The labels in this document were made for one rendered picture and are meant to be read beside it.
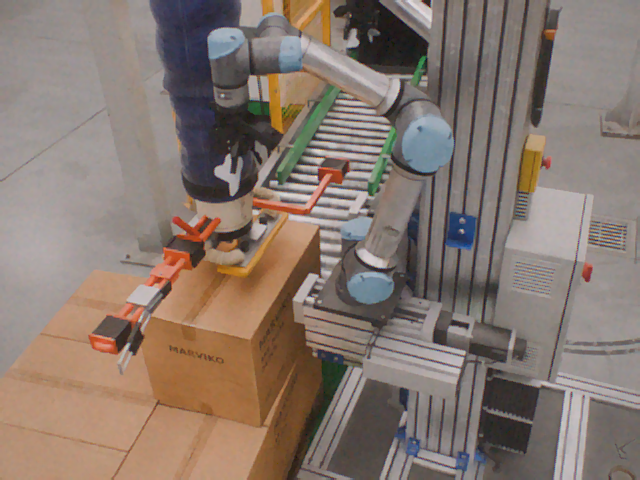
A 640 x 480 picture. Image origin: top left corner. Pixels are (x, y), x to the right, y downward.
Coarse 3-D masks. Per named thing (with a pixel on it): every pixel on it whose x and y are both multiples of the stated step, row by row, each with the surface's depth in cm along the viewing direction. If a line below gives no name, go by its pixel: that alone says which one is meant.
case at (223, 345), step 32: (288, 224) 248; (288, 256) 233; (320, 256) 254; (192, 288) 221; (224, 288) 220; (256, 288) 220; (288, 288) 226; (160, 320) 210; (192, 320) 208; (224, 320) 208; (256, 320) 208; (288, 320) 232; (160, 352) 219; (192, 352) 214; (224, 352) 208; (256, 352) 208; (288, 352) 238; (160, 384) 229; (192, 384) 223; (224, 384) 217; (256, 384) 213; (224, 416) 227; (256, 416) 221
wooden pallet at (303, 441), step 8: (320, 384) 292; (320, 392) 295; (320, 400) 297; (312, 408) 285; (320, 408) 299; (312, 416) 289; (304, 424) 275; (312, 424) 290; (304, 432) 286; (304, 440) 283; (296, 448) 266; (304, 448) 280; (296, 456) 277; (296, 464) 274; (288, 472) 258; (296, 472) 271
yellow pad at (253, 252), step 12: (264, 216) 228; (276, 216) 229; (288, 216) 231; (276, 228) 224; (240, 240) 219; (264, 240) 219; (252, 252) 213; (240, 264) 209; (252, 264) 209; (240, 276) 207
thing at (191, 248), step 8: (176, 240) 199; (184, 240) 199; (192, 240) 198; (200, 240) 197; (168, 248) 195; (176, 248) 196; (184, 248) 196; (192, 248) 195; (200, 248) 196; (176, 256) 193; (184, 256) 192; (192, 256) 192; (200, 256) 197; (192, 264) 194
